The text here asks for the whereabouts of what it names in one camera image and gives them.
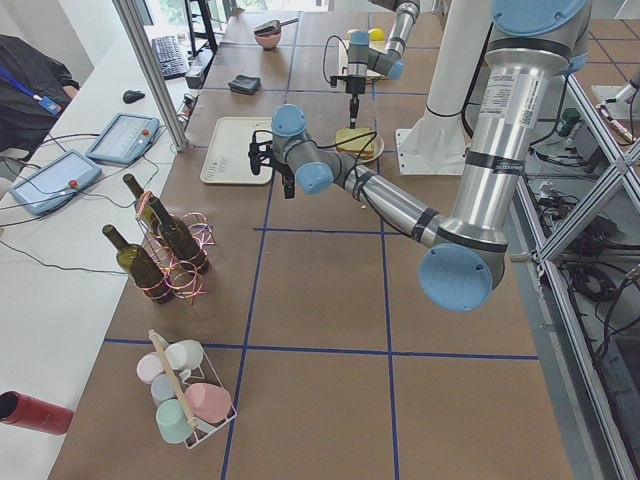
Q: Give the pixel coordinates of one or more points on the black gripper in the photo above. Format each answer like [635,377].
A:
[354,87]
[286,176]

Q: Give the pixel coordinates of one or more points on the bread slice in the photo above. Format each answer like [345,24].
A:
[365,153]
[361,135]

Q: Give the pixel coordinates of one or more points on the white round plate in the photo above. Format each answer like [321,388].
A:
[361,142]

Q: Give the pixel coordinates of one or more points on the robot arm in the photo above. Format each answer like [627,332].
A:
[361,58]
[531,43]

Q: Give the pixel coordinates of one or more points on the white bear serving tray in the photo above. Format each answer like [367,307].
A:
[227,161]

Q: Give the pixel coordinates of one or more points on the wooden cutting board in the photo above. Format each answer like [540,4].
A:
[372,75]

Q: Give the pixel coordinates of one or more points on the yellow lemon whole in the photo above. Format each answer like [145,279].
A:
[376,34]

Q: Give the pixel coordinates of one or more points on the grey folded cloth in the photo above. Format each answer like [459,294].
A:
[247,85]

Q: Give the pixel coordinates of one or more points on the pink bowl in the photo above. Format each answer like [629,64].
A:
[267,38]

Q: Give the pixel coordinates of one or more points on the dark wine bottle upper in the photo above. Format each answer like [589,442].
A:
[179,238]

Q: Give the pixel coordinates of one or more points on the dark wine bottle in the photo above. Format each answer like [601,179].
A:
[140,267]
[179,238]
[137,192]

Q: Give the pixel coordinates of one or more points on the metal scoop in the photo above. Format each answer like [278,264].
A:
[272,25]

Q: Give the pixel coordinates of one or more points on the teach pendant far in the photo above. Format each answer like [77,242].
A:
[124,139]

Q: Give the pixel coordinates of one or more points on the teach pendant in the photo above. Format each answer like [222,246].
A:
[55,184]
[124,139]

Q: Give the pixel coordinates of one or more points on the black keyboard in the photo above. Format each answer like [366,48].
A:
[170,56]

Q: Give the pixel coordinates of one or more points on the dark wine bottle lower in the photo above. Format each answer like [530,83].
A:
[140,267]

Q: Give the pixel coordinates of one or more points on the black computer mouse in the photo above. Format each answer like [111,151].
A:
[131,96]

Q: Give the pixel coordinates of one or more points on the white cup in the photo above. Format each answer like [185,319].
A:
[184,354]

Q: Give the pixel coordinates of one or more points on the teach pendant near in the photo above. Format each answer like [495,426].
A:
[55,184]

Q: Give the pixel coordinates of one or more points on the pale pink cup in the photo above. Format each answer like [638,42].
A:
[149,367]

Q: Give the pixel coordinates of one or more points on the pink cup large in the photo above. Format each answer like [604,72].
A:
[209,402]

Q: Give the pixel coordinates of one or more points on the grey blue cup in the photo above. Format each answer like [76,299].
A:
[161,390]

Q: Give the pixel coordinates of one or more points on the mint green cup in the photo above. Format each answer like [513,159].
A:
[172,423]

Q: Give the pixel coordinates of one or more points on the person in black jacket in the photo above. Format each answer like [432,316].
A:
[35,90]

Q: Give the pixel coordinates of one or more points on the red cylinder bottle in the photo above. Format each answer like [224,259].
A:
[24,411]

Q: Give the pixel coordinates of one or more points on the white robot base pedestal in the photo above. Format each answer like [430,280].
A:
[435,145]

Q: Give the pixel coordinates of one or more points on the copper wire bottle rack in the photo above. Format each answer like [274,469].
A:
[181,276]

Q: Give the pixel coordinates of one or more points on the white wire cup rack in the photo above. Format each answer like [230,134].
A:
[181,380]

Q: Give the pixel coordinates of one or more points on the aluminium frame post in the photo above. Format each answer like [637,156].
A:
[132,23]

